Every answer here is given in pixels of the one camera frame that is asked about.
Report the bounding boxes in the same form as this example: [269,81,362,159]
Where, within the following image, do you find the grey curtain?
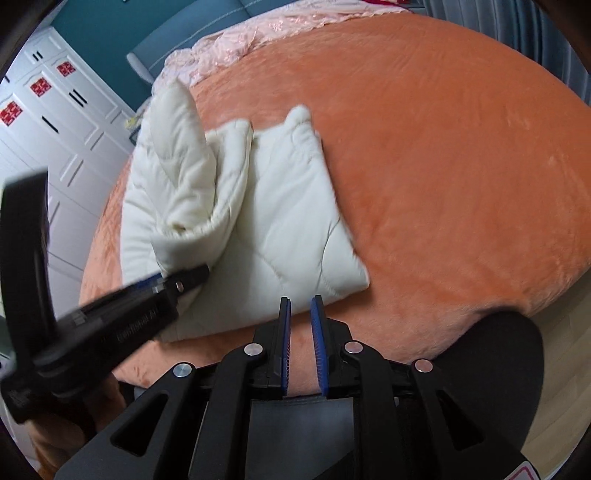
[425,0,591,107]

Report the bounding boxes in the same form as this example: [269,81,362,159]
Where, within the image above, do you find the grey bed footboard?
[120,310,557,480]

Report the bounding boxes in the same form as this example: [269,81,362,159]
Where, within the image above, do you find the white wardrobe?
[0,25,137,315]

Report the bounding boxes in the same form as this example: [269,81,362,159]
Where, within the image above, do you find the person's left hand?
[28,369,127,467]

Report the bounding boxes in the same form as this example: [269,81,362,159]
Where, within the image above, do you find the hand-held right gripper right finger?
[310,295,523,480]

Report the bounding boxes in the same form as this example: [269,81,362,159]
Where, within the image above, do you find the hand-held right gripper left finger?
[55,296,293,480]

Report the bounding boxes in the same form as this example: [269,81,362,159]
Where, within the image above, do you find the cream quilted jacket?
[119,76,371,343]

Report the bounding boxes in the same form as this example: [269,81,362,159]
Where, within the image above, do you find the pink floral quilt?
[152,0,407,88]

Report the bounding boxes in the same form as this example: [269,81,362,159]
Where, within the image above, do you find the orange plush blanket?
[78,11,591,398]

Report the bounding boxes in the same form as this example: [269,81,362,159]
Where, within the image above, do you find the blue upholstered headboard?
[127,0,250,86]

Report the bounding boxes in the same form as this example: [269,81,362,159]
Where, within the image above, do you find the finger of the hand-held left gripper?
[152,264,210,300]
[121,272,163,294]

